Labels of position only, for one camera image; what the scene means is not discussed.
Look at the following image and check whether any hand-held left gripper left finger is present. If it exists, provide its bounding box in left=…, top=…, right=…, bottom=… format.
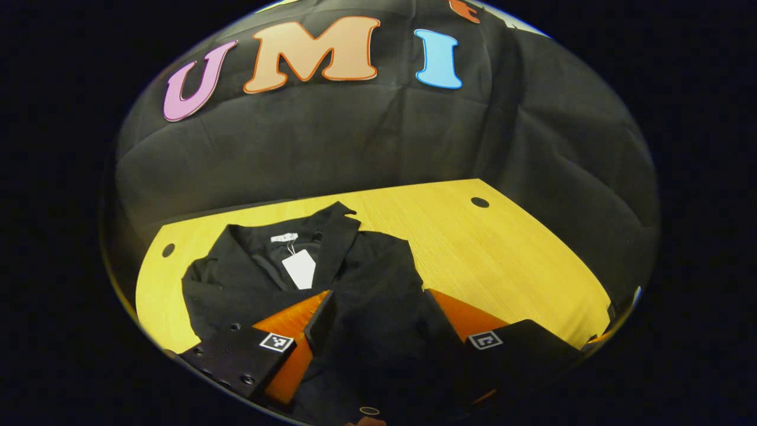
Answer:
left=177, top=290, right=335, bottom=406

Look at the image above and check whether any white paper hang tag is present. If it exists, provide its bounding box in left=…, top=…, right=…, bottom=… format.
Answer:
left=282, top=248, right=317, bottom=291

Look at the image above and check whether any black collared shirt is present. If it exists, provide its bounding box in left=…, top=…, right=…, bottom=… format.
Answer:
left=182, top=201, right=474, bottom=426

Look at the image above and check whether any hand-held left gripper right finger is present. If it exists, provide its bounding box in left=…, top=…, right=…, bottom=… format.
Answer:
left=423, top=289, right=583, bottom=409

